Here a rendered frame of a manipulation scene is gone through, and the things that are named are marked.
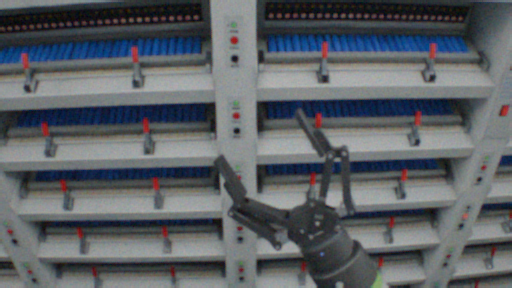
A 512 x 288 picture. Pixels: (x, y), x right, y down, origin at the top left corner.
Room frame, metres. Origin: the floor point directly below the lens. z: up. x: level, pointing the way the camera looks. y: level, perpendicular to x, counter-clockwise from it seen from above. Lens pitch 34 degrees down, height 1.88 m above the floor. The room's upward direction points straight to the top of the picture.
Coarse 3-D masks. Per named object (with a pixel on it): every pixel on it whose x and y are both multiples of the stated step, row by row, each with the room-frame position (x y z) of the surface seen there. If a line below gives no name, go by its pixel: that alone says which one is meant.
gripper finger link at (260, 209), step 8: (248, 200) 0.48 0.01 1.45; (240, 208) 0.46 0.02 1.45; (248, 208) 0.46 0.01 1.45; (256, 208) 0.46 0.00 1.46; (264, 208) 0.46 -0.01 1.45; (272, 208) 0.47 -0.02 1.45; (264, 216) 0.45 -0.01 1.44; (272, 216) 0.45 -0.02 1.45; (280, 216) 0.45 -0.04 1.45; (280, 224) 0.44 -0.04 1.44; (288, 224) 0.44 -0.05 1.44; (296, 224) 0.43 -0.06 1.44; (304, 232) 0.43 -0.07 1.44
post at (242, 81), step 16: (224, 0) 0.87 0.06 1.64; (240, 0) 0.87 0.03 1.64; (224, 32) 0.87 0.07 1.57; (224, 48) 0.87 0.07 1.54; (224, 64) 0.87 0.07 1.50; (224, 80) 0.87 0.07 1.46; (240, 80) 0.87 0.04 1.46; (224, 96) 0.87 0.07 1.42; (224, 112) 0.87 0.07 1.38; (224, 128) 0.87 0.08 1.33; (224, 144) 0.87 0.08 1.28; (240, 144) 0.87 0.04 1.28; (240, 160) 0.87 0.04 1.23; (224, 192) 0.87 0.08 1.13; (224, 208) 0.87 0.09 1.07; (224, 224) 0.87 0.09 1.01; (240, 256) 0.87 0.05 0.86
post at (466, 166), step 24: (480, 0) 1.07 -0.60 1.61; (480, 24) 1.05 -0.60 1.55; (504, 24) 0.94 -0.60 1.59; (504, 48) 0.92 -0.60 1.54; (504, 72) 0.91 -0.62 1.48; (480, 120) 0.93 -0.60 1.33; (480, 144) 0.91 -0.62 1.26; (504, 144) 0.91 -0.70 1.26; (456, 168) 0.96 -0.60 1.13; (480, 192) 0.91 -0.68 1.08; (456, 216) 0.91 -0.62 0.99; (456, 240) 0.91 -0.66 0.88; (432, 264) 0.91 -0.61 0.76
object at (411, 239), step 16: (432, 208) 1.02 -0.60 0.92; (400, 224) 0.97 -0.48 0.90; (416, 224) 0.97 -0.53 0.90; (432, 224) 0.96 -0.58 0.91; (256, 240) 0.88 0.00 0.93; (368, 240) 0.92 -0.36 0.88; (400, 240) 0.92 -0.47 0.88; (416, 240) 0.92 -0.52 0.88; (432, 240) 0.92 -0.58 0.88; (256, 256) 0.88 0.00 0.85; (272, 256) 0.89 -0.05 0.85; (288, 256) 0.89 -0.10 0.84
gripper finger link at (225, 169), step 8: (216, 160) 0.49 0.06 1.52; (224, 160) 0.50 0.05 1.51; (224, 168) 0.49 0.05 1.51; (232, 168) 0.50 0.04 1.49; (224, 176) 0.48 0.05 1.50; (232, 176) 0.49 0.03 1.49; (232, 184) 0.47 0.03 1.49; (240, 184) 0.49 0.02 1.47; (240, 192) 0.47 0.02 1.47; (240, 200) 0.46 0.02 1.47
